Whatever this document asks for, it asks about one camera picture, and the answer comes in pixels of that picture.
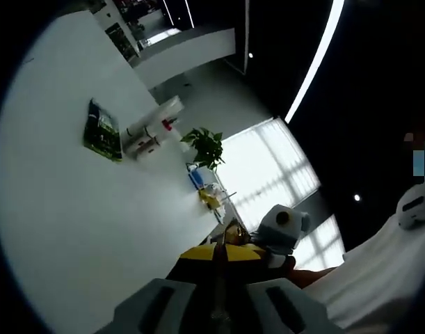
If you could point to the green foil packet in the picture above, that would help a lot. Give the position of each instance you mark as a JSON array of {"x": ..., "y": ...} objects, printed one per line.
[{"x": 102, "y": 135}]

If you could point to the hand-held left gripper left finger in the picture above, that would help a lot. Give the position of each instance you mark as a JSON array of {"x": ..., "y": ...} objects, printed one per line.
[{"x": 135, "y": 313}]

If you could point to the white chest device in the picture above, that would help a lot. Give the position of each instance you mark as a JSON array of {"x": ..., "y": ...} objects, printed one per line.
[{"x": 415, "y": 208}]

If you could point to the gold foil packet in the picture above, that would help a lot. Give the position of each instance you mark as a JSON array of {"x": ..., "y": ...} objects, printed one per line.
[{"x": 238, "y": 233}]

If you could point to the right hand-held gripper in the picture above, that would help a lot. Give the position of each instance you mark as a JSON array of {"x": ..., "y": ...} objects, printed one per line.
[{"x": 278, "y": 231}]

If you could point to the bright window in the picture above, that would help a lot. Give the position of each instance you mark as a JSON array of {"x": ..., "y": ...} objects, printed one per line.
[{"x": 268, "y": 167}]

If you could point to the blue white pack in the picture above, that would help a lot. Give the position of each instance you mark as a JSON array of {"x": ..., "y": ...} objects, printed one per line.
[{"x": 197, "y": 179}]

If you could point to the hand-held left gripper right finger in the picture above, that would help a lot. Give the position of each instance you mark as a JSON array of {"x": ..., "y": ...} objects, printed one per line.
[{"x": 254, "y": 306}]

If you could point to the tall red label skincare bottle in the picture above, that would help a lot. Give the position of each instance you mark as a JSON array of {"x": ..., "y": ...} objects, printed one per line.
[{"x": 139, "y": 134}]

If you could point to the yellow white plastic item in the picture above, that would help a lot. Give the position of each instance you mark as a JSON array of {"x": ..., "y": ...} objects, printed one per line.
[{"x": 210, "y": 198}]

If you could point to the green potted plant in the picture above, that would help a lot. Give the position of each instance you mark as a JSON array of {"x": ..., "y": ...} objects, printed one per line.
[{"x": 207, "y": 149}]

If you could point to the wide ceiling strip light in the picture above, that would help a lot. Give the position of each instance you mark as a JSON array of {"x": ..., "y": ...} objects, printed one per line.
[{"x": 324, "y": 45}]

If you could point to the person's white shirt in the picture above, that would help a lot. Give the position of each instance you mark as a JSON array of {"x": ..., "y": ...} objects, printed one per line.
[{"x": 372, "y": 271}]

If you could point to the short red label skincare bottle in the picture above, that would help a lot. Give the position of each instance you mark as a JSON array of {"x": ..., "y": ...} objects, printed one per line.
[{"x": 144, "y": 153}]

